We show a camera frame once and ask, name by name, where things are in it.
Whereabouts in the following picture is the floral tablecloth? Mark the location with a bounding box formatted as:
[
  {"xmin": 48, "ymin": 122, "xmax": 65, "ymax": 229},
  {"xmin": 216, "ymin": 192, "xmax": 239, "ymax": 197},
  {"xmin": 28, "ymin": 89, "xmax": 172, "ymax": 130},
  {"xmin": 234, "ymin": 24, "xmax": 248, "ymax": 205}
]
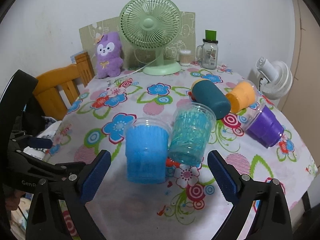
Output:
[{"xmin": 45, "ymin": 63, "xmax": 318, "ymax": 239}]

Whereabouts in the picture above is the orange plastic cup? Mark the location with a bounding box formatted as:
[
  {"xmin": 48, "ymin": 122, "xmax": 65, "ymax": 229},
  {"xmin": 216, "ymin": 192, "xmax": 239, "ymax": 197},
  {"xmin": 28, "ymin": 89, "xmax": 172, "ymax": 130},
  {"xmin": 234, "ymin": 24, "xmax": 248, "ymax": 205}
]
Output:
[{"xmin": 226, "ymin": 80, "xmax": 257, "ymax": 114}]

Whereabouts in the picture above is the dark teal cup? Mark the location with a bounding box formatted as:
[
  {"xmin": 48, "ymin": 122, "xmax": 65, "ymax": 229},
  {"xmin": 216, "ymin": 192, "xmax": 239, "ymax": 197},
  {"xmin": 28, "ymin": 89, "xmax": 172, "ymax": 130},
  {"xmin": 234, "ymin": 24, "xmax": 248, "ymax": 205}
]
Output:
[{"xmin": 191, "ymin": 79, "xmax": 231, "ymax": 120}]

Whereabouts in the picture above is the green desk fan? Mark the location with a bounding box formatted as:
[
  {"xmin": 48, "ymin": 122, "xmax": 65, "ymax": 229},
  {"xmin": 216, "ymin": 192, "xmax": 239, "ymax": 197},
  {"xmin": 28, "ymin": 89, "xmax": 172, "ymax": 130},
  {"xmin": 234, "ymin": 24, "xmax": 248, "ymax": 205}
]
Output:
[{"xmin": 119, "ymin": 0, "xmax": 181, "ymax": 76}]

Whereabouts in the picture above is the cotton swab container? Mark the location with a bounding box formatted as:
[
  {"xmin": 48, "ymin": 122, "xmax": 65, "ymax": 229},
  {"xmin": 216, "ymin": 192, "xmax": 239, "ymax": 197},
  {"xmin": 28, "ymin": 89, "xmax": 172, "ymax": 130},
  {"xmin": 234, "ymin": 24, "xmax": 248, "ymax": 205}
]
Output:
[{"xmin": 179, "ymin": 49, "xmax": 191, "ymax": 66}]

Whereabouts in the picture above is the glass mason jar mug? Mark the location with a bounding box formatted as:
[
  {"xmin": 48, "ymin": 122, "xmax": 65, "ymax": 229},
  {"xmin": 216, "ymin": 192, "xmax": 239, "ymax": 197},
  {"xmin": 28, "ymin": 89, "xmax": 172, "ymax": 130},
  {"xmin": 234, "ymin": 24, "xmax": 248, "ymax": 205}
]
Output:
[{"xmin": 196, "ymin": 30, "xmax": 218, "ymax": 70}]

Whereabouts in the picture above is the white fan cable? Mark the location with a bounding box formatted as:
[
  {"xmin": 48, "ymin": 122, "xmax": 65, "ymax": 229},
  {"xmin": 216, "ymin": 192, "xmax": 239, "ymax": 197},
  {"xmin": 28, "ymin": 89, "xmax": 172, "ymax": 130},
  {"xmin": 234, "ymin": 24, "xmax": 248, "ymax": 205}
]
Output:
[{"xmin": 128, "ymin": 52, "xmax": 161, "ymax": 74}]

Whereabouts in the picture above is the white small fan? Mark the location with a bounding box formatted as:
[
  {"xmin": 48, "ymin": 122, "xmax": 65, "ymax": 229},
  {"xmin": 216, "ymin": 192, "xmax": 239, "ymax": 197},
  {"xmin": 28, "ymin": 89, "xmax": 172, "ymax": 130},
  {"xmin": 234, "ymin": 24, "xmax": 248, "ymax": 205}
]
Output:
[{"xmin": 256, "ymin": 57, "xmax": 293, "ymax": 100}]

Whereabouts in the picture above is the purple plastic cup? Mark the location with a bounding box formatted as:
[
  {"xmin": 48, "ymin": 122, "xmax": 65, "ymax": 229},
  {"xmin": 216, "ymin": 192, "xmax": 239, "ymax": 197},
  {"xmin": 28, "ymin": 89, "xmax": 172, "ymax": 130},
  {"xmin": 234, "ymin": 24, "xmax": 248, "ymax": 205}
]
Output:
[{"xmin": 243, "ymin": 103, "xmax": 284, "ymax": 148}]

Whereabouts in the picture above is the teal speckled clear cup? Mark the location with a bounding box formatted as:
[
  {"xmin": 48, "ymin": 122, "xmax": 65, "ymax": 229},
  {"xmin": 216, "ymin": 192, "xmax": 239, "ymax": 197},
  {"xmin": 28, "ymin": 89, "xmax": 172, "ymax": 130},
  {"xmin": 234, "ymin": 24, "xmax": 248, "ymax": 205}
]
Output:
[{"xmin": 168, "ymin": 102, "xmax": 216, "ymax": 166}]

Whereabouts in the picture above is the blue plastic cup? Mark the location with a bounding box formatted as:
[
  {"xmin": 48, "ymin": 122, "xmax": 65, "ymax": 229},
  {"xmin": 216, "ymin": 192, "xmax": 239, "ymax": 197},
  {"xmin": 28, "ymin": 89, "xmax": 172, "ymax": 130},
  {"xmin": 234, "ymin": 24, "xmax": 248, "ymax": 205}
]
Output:
[{"xmin": 124, "ymin": 118, "xmax": 171, "ymax": 184}]

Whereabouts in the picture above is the purple plush toy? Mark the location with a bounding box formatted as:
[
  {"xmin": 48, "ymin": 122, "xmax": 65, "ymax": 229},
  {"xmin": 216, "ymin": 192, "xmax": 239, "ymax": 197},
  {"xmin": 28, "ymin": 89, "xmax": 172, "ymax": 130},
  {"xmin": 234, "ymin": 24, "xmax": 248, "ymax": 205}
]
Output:
[{"xmin": 95, "ymin": 32, "xmax": 124, "ymax": 79}]

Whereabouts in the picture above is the beige cartoon poster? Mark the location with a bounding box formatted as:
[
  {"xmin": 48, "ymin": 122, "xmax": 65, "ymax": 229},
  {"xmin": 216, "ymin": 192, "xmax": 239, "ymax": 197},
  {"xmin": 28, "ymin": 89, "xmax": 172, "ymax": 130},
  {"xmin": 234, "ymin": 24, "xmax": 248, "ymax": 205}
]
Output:
[{"xmin": 79, "ymin": 11, "xmax": 196, "ymax": 73}]

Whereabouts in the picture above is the wooden chair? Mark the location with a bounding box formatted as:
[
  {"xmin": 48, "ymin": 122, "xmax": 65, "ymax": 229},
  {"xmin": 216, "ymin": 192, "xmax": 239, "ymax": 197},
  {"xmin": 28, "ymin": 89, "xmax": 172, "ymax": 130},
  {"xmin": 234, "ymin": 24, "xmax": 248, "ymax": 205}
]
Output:
[{"xmin": 33, "ymin": 52, "xmax": 94, "ymax": 120}]

